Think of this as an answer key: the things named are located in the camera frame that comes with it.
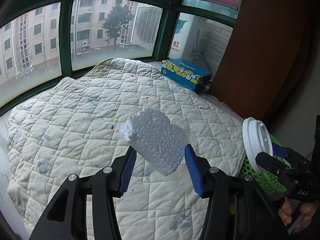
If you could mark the white round cup lid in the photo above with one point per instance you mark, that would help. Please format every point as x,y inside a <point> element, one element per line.
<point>255,140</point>

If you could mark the green tree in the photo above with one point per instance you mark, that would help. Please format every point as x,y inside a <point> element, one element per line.
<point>117,20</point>

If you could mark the green perforated plastic basket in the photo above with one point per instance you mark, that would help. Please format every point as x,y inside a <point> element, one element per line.
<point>271,182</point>

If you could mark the beige apartment building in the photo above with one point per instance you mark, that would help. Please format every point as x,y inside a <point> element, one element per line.
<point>37,37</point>

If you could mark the white quilted mat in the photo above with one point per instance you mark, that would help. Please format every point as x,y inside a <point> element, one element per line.
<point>87,120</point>

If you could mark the blue spotted tissue box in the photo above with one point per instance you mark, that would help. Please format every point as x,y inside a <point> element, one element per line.
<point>185,73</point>

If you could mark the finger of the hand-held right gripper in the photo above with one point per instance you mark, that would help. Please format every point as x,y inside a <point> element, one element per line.
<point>279,151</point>
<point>267,161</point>

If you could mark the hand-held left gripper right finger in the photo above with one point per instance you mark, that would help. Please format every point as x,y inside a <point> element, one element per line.
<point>193,172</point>

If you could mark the green window frame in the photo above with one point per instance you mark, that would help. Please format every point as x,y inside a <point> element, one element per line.
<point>65,30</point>

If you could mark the person's right hand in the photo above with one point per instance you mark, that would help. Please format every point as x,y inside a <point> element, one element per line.
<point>286,212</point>

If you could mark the white printed board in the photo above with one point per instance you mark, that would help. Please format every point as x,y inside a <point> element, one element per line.
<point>183,37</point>

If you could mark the brown wooden cabinet panel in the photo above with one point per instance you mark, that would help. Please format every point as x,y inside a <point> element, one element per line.
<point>262,42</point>

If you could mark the white louvred air conditioner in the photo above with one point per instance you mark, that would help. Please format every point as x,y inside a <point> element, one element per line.
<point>146,25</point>

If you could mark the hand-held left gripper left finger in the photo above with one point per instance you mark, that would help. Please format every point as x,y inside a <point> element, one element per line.
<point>127,172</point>

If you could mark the white foam block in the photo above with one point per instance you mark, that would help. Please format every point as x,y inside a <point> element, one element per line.
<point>155,137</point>

